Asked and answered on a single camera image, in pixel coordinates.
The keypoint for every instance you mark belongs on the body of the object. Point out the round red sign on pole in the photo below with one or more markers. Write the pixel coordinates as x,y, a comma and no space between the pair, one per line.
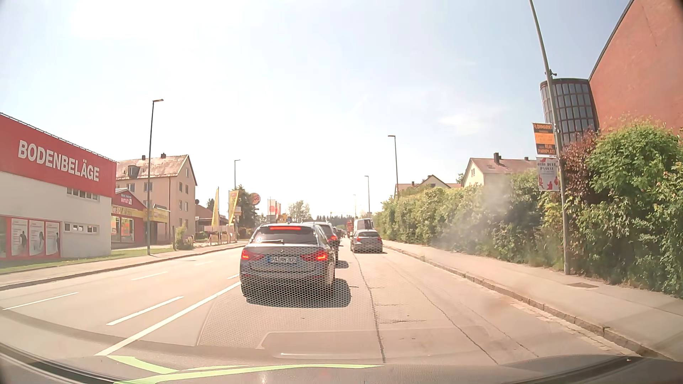
255,199

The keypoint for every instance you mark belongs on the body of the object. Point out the white house with red roof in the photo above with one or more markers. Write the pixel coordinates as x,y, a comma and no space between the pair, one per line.
493,169

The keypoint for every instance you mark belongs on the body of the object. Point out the car's own bonnet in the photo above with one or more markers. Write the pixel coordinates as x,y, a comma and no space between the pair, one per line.
341,370

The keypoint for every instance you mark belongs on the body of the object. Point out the beige house with grey roof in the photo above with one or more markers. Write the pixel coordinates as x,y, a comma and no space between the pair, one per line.
170,192

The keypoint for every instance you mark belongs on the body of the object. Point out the long green hedge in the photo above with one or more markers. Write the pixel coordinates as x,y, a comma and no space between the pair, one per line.
613,213

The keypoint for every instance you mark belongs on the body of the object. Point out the dark grey estate car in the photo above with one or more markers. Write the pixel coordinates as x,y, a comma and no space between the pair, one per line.
287,261

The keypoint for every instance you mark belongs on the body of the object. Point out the round glass tower building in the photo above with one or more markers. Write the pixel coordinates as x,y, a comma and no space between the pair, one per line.
573,109

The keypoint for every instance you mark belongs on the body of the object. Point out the silver hatchback car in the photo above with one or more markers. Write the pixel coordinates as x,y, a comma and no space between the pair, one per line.
366,242

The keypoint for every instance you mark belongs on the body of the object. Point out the red and white shop building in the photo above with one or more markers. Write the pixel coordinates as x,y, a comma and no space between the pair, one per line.
53,202

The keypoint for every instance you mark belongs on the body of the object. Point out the grey asphalt road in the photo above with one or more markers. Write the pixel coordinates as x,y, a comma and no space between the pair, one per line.
427,298

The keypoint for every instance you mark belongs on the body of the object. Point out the road markings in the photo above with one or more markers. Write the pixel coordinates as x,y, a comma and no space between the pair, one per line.
160,324

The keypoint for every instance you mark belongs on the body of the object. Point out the tall grey lamp post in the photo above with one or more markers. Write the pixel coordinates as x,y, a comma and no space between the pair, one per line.
235,181
396,165
149,176

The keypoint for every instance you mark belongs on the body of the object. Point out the red brick building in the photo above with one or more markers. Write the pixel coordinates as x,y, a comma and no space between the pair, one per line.
645,69

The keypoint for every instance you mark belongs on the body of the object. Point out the green tree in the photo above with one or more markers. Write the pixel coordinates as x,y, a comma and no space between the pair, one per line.
299,210

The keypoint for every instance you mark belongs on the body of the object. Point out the grass verge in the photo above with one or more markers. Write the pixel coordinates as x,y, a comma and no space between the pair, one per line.
80,260

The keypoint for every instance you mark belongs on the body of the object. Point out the low red shop building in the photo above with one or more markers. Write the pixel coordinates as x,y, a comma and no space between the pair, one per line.
128,218

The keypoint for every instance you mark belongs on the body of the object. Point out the white van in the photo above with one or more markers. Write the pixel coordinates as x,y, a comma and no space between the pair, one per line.
364,224

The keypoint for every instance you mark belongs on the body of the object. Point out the lamp post with posters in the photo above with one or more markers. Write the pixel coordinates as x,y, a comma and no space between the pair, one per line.
555,144

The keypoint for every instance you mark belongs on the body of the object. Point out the queue of vehicles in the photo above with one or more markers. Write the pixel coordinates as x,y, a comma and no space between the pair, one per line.
331,234

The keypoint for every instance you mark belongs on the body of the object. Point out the yellow banner flag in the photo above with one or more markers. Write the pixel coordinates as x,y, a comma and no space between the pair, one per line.
233,205
216,210

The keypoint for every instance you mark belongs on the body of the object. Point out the grey pavement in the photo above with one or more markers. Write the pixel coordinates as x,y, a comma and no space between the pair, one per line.
106,264
560,288

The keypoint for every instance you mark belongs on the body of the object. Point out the red and white flags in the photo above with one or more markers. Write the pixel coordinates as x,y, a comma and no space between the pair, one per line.
273,208

